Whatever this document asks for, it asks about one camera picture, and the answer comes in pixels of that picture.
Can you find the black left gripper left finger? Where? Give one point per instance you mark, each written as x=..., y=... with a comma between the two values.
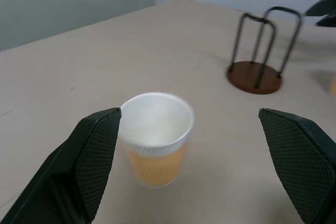
x=78, y=166

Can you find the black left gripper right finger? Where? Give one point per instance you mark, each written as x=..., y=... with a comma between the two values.
x=299, y=161

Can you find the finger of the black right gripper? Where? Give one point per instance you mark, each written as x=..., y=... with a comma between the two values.
x=328, y=21
x=321, y=7

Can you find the orange ribbed paper cup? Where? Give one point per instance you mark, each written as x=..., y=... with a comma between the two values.
x=332, y=85
x=157, y=140

